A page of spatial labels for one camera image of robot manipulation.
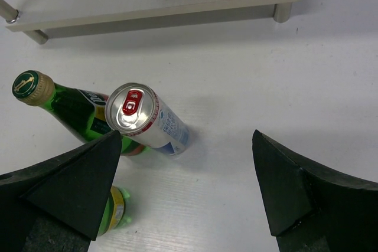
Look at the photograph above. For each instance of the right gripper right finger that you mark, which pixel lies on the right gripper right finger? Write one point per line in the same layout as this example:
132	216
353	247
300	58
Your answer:
311	207

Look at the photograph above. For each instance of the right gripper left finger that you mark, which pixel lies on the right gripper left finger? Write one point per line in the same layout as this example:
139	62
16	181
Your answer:
58	204

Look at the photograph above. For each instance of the front green glass bottle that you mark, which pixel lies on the front green glass bottle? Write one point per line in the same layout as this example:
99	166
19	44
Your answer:
116	211

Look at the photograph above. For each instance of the green glass bottle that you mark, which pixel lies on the green glass bottle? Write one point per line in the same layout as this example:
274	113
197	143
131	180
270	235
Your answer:
81	112
116	211

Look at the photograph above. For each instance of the rear green glass bottle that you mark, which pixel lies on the rear green glass bottle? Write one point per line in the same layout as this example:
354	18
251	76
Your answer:
81	112

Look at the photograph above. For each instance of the right silver drink can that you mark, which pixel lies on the right silver drink can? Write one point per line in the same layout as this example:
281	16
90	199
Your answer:
137	112

